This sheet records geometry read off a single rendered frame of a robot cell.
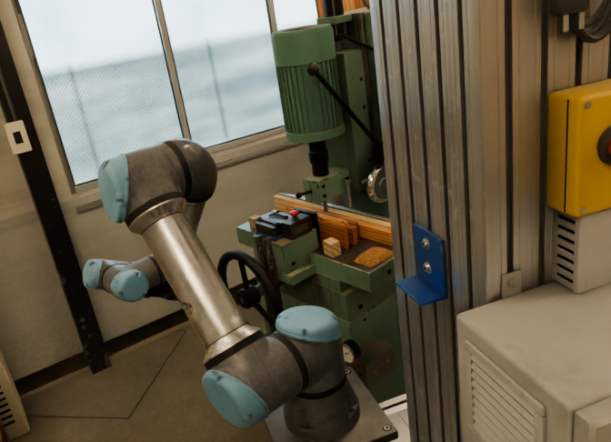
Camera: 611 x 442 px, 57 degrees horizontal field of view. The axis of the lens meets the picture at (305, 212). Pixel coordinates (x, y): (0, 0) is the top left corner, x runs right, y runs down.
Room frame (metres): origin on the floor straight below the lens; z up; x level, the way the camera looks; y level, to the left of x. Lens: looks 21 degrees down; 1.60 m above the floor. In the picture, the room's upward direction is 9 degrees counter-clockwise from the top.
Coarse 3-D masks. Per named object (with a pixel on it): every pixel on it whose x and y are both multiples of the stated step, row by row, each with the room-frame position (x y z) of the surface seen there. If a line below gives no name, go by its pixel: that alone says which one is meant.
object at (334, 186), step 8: (336, 168) 1.70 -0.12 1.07; (344, 168) 1.69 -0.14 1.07; (312, 176) 1.65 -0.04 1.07; (320, 176) 1.64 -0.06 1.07; (328, 176) 1.63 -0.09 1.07; (336, 176) 1.64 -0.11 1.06; (344, 176) 1.66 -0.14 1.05; (304, 184) 1.64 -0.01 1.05; (312, 184) 1.61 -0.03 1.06; (320, 184) 1.60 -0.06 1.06; (328, 184) 1.62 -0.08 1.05; (336, 184) 1.64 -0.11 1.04; (312, 192) 1.62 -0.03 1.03; (320, 192) 1.60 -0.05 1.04; (328, 192) 1.62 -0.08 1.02; (336, 192) 1.64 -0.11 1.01; (344, 192) 1.66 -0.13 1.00; (312, 200) 1.62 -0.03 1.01; (320, 200) 1.59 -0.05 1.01
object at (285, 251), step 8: (312, 232) 1.49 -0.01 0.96; (280, 240) 1.46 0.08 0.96; (288, 240) 1.45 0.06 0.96; (296, 240) 1.45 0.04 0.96; (304, 240) 1.47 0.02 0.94; (312, 240) 1.49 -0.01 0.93; (264, 248) 1.48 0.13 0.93; (272, 248) 1.45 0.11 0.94; (280, 248) 1.42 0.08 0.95; (288, 248) 1.43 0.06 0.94; (296, 248) 1.45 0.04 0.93; (304, 248) 1.47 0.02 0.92; (312, 248) 1.48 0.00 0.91; (256, 256) 1.52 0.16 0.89; (280, 256) 1.43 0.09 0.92; (288, 256) 1.43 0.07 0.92; (296, 256) 1.45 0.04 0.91; (304, 256) 1.46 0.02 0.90; (280, 264) 1.43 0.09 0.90; (288, 264) 1.43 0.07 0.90; (296, 264) 1.44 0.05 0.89; (304, 264) 1.46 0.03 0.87; (288, 272) 1.42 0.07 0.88
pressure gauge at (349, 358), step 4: (348, 340) 1.32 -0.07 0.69; (352, 340) 1.32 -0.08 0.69; (344, 344) 1.31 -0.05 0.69; (348, 344) 1.31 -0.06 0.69; (352, 344) 1.31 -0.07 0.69; (356, 344) 1.31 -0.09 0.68; (344, 348) 1.31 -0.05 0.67; (348, 348) 1.30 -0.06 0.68; (352, 348) 1.29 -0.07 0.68; (356, 348) 1.30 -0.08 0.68; (344, 352) 1.31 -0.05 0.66; (348, 352) 1.30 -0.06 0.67; (352, 352) 1.28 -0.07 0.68; (356, 352) 1.29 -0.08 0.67; (360, 352) 1.30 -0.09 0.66; (344, 356) 1.32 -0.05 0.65; (348, 356) 1.30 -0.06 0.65; (352, 356) 1.29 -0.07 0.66; (356, 356) 1.29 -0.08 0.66; (360, 356) 1.30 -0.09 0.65; (348, 360) 1.30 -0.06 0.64; (352, 360) 1.29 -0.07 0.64; (356, 360) 1.32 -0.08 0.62; (356, 364) 1.32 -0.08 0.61
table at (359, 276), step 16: (240, 240) 1.75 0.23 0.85; (368, 240) 1.50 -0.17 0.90; (320, 256) 1.44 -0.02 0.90; (336, 256) 1.42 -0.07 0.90; (352, 256) 1.41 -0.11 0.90; (304, 272) 1.43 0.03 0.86; (320, 272) 1.45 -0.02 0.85; (336, 272) 1.40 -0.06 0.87; (352, 272) 1.35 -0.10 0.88; (368, 272) 1.31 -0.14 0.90; (384, 272) 1.33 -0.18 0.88; (368, 288) 1.31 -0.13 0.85
